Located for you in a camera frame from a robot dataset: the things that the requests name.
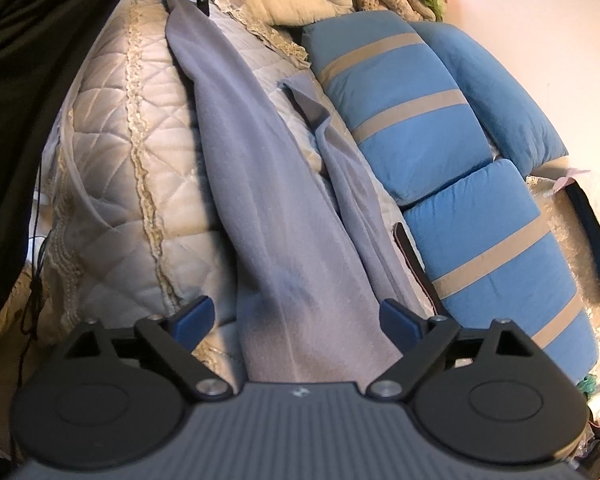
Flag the blue-grey sweatpants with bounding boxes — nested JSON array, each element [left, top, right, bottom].
[[166, 0, 427, 386]]

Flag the right blue striped pillow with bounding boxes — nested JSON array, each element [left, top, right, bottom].
[[404, 159, 597, 382]]

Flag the blue striped pillow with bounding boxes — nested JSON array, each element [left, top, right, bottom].
[[404, 159, 597, 382], [302, 11, 492, 206]]

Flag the quilted white bedspread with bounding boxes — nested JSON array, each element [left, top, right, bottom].
[[29, 0, 432, 386]]

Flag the teal yarn item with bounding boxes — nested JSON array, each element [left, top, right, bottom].
[[577, 374, 597, 399]]

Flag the left blue striped pillow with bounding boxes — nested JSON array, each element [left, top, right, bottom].
[[302, 11, 492, 206]]

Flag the plain blue pillow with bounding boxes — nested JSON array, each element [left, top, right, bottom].
[[413, 22, 568, 177]]

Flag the black strap red edge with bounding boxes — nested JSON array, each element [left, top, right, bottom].
[[392, 223, 450, 316]]

